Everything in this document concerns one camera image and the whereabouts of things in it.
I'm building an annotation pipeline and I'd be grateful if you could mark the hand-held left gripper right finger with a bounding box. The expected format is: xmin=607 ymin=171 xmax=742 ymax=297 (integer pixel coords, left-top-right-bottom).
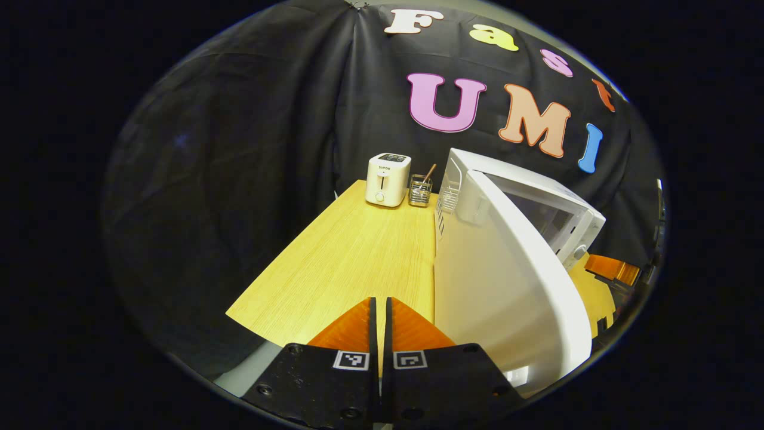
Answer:
xmin=382 ymin=297 xmax=526 ymax=426

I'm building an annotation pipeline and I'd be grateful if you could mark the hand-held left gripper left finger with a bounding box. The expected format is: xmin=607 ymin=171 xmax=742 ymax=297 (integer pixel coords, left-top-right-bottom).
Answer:
xmin=242 ymin=297 xmax=383 ymax=430

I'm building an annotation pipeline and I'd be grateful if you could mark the white microwave oven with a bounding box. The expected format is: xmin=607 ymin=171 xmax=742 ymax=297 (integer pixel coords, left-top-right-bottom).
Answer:
xmin=433 ymin=148 xmax=606 ymax=398

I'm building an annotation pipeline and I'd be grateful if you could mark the white toaster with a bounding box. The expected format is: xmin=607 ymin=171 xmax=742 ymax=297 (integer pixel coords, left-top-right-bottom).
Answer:
xmin=365 ymin=153 xmax=412 ymax=208

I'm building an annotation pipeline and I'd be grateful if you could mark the black backdrop cloth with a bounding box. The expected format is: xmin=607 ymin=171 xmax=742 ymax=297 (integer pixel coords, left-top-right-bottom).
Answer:
xmin=101 ymin=0 xmax=666 ymax=377

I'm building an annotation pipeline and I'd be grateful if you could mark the metal wire utensil holder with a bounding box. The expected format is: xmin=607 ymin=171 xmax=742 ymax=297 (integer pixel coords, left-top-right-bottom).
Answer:
xmin=408 ymin=174 xmax=433 ymax=208

